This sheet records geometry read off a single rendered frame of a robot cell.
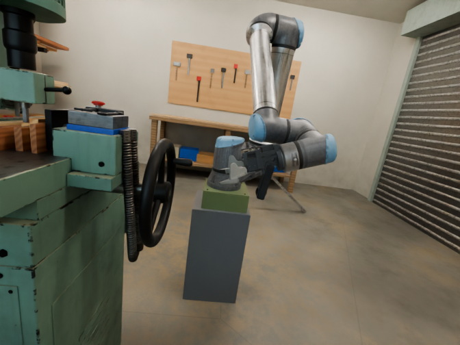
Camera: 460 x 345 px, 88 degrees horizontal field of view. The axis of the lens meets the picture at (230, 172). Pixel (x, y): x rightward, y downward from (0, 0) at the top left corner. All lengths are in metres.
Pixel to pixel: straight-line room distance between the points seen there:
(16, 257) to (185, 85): 3.60
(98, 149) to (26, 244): 0.22
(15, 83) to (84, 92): 3.75
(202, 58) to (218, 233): 3.16
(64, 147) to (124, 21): 3.82
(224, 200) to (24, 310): 0.84
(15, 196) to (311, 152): 0.67
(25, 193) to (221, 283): 1.11
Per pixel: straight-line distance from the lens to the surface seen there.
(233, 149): 1.20
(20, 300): 0.66
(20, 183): 0.52
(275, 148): 0.73
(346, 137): 4.53
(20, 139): 0.68
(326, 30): 4.44
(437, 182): 3.55
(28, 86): 0.73
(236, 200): 1.22
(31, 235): 0.57
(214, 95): 3.94
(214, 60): 4.01
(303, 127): 0.83
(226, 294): 1.49
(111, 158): 0.58
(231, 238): 1.29
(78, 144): 0.61
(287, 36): 1.23
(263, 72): 0.95
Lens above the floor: 1.04
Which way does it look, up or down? 14 degrees down
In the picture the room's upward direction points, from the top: 8 degrees clockwise
